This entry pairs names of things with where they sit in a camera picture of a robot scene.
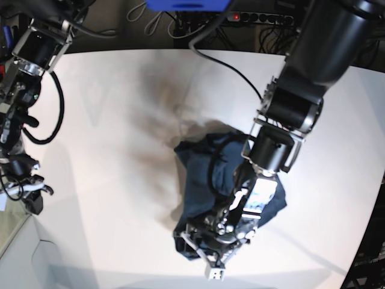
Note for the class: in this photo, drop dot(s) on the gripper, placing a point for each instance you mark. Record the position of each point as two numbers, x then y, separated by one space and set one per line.
19 168
219 221

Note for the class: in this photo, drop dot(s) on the dark blue t-shirt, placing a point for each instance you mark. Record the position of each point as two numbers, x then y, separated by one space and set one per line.
234 171

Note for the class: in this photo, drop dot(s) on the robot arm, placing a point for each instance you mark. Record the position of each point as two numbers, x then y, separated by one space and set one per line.
328 41
51 31

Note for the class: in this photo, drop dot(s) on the blue object at left edge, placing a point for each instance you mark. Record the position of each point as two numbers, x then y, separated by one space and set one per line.
8 36

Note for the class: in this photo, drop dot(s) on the blue box overhead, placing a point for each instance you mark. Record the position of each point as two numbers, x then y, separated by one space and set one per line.
187 5

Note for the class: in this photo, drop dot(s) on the black power strip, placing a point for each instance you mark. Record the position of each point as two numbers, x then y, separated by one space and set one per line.
260 18

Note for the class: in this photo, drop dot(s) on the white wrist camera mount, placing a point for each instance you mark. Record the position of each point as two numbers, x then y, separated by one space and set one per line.
215 250
28 192

